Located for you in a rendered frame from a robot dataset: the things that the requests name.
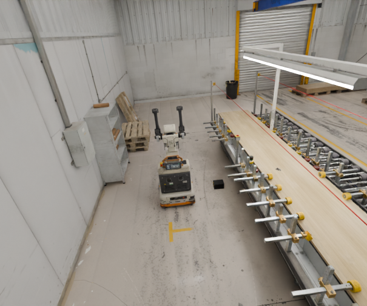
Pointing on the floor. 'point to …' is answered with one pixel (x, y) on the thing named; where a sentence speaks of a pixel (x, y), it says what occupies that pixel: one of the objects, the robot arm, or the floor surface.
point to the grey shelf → (95, 120)
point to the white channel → (315, 64)
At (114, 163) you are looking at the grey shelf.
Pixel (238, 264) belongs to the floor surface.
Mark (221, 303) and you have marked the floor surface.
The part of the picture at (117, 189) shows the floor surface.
